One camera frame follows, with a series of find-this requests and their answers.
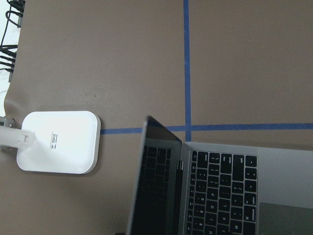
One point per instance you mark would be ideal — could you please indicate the white desk lamp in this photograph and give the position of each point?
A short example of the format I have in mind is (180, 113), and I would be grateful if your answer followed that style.
(54, 141)

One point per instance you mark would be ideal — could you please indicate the grey laptop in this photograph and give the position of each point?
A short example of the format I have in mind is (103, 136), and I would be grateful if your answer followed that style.
(194, 188)

